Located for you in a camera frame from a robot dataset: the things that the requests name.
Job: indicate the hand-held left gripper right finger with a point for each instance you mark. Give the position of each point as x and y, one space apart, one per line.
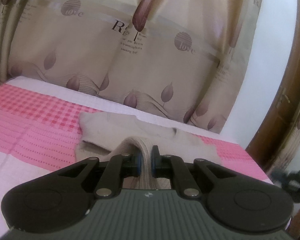
153 163

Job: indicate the beige knit sweater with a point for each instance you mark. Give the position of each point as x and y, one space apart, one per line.
102 130

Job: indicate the pink checked bed sheet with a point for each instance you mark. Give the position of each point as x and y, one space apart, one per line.
35 125

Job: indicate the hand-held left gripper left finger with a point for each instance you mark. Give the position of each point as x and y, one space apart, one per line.
139 165

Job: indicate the brown wooden door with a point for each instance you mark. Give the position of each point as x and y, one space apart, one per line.
285 110

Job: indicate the beige leaf-print curtain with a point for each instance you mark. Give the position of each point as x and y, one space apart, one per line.
90 37

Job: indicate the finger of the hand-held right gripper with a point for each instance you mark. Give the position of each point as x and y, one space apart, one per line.
297 183

